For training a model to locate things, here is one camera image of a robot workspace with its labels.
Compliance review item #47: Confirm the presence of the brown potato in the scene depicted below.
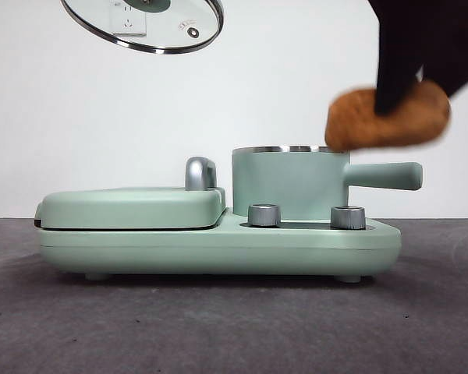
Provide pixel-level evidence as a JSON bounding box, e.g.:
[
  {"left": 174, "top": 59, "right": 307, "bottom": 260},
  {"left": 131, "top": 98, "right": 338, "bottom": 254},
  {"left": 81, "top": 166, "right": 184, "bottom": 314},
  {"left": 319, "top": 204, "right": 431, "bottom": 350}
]
[{"left": 324, "top": 79, "right": 452, "bottom": 151}]

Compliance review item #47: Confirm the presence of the glass lid with green knob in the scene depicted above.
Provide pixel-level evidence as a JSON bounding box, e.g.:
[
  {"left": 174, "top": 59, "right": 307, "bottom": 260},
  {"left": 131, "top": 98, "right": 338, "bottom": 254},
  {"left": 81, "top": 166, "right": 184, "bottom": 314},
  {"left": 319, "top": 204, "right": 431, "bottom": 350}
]
[{"left": 61, "top": 0, "right": 225, "bottom": 55}]

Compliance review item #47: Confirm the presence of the mint green steamer pot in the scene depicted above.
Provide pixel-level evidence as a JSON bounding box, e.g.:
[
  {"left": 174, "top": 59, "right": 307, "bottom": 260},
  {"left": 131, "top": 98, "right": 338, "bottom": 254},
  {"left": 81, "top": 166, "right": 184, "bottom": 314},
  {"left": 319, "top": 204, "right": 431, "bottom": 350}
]
[{"left": 231, "top": 144, "right": 424, "bottom": 219}]

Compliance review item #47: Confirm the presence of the silver control knob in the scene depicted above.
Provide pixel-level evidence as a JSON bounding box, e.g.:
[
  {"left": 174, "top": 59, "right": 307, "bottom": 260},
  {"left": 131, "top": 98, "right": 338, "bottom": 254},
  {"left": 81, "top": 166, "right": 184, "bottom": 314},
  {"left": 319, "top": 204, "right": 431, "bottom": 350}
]
[
  {"left": 330, "top": 205, "right": 367, "bottom": 230},
  {"left": 247, "top": 203, "right": 282, "bottom": 228}
]

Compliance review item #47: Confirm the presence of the mint green breakfast machine base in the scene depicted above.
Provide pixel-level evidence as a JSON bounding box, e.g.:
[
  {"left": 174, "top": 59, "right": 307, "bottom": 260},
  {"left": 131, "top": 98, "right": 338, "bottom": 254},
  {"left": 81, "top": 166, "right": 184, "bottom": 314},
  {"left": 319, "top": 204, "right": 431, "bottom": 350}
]
[{"left": 37, "top": 208, "right": 402, "bottom": 282}]

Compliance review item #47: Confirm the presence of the mint green griddle cover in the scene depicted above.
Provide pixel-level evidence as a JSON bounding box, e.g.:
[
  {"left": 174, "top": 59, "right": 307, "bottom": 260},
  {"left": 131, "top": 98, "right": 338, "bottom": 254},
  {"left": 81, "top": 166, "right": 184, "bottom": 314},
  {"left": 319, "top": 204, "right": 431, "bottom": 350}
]
[{"left": 34, "top": 186, "right": 228, "bottom": 231}]

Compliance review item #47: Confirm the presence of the chrome cover handle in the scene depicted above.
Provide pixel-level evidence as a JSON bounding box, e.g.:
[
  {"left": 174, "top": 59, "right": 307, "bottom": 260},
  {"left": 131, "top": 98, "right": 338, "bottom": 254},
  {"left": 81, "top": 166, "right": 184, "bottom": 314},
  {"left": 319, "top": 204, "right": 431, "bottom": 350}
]
[{"left": 184, "top": 156, "right": 219, "bottom": 192}]

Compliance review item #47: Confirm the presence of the white wall socket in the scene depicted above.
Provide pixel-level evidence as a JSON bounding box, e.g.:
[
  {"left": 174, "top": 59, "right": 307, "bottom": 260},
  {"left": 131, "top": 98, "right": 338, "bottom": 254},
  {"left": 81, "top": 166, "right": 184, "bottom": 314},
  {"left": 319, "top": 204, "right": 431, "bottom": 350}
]
[{"left": 108, "top": 0, "right": 147, "bottom": 37}]

